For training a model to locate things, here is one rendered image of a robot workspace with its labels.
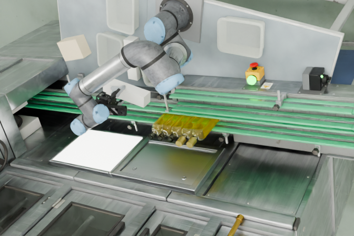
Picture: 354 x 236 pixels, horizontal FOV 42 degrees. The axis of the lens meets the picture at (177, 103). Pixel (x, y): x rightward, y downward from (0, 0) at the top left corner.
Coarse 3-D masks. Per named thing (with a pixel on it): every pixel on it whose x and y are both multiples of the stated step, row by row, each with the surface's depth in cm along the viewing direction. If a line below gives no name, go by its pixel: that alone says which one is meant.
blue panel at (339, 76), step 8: (344, 56) 235; (352, 56) 234; (336, 64) 229; (344, 64) 228; (352, 64) 226; (336, 72) 222; (344, 72) 220; (352, 72) 219; (336, 80) 215; (344, 80) 214; (352, 80) 212
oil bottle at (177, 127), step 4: (184, 116) 233; (188, 116) 232; (192, 116) 233; (180, 120) 230; (184, 120) 230; (188, 120) 230; (176, 124) 227; (180, 124) 227; (184, 124) 227; (172, 128) 226; (176, 128) 225; (180, 128) 224; (176, 132) 224; (180, 132) 224
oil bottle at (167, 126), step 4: (172, 116) 235; (176, 116) 234; (180, 116) 235; (168, 120) 233; (172, 120) 232; (176, 120) 232; (164, 124) 230; (168, 124) 229; (172, 124) 229; (164, 128) 228; (168, 128) 227; (168, 132) 227
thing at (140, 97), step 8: (112, 80) 231; (104, 88) 231; (128, 88) 226; (136, 88) 226; (120, 96) 228; (128, 96) 226; (136, 96) 223; (144, 96) 221; (136, 104) 225; (144, 104) 224
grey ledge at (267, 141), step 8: (240, 136) 234; (248, 136) 231; (256, 136) 229; (264, 144) 229; (272, 144) 226; (280, 144) 224; (288, 144) 222; (296, 144) 220; (304, 144) 217; (312, 144) 215; (320, 152) 215; (328, 152) 213; (336, 152) 211; (344, 152) 209; (352, 152) 207
